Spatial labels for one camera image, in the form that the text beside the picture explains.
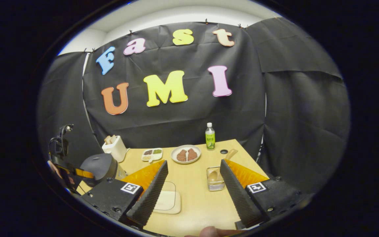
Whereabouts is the clear plastic rice container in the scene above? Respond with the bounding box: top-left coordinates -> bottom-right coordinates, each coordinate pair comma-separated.
153,181 -> 182,215

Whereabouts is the dark grey rice cooker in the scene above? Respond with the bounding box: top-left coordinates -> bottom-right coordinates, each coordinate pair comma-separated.
79,153 -> 128,188

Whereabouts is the white toaster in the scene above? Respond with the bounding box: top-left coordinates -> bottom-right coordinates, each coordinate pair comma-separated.
102,135 -> 128,163

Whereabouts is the white round plate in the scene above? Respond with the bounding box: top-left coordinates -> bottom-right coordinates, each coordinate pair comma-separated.
171,145 -> 202,165

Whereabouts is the wooden spoon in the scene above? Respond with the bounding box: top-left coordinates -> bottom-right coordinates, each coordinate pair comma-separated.
208,148 -> 239,184

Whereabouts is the green label tea bottle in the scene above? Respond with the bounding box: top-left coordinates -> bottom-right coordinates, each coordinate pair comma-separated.
205,122 -> 216,151

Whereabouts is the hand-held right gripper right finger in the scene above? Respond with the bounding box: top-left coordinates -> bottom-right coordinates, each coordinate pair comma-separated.
220,159 -> 306,230

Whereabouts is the white divided bean dish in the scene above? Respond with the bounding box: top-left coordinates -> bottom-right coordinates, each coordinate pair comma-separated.
141,147 -> 163,163

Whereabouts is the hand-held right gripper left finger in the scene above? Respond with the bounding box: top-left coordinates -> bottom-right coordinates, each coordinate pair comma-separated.
81,160 -> 169,227

